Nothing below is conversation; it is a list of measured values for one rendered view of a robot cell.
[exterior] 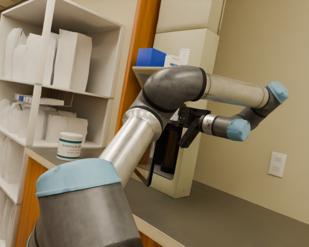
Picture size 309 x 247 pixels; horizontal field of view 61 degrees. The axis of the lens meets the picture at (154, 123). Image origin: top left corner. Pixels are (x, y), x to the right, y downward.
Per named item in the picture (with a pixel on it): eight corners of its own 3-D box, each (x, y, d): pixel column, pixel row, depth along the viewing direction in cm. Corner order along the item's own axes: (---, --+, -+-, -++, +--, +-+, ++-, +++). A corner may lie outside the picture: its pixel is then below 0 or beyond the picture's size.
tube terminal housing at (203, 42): (161, 174, 158) (184, 47, 154) (205, 192, 136) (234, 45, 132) (129, 177, 140) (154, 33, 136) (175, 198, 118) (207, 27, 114)
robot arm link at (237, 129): (251, 138, 90) (239, 145, 85) (223, 133, 98) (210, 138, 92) (252, 116, 88) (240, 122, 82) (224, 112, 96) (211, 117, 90)
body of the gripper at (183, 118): (189, 108, 108) (214, 111, 99) (185, 128, 108) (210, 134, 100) (177, 105, 102) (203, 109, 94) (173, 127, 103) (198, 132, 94)
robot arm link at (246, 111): (272, 114, 94) (259, 121, 87) (251, 133, 102) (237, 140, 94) (257, 98, 97) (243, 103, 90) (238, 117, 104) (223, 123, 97)
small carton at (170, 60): (172, 71, 122) (174, 58, 122) (178, 70, 118) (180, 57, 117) (163, 68, 120) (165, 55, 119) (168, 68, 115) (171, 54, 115)
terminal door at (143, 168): (132, 168, 139) (145, 94, 137) (149, 187, 110) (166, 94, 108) (130, 168, 138) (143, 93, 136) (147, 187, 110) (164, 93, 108)
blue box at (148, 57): (149, 71, 136) (152, 54, 135) (163, 71, 129) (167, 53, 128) (135, 66, 128) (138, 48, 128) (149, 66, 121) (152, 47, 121)
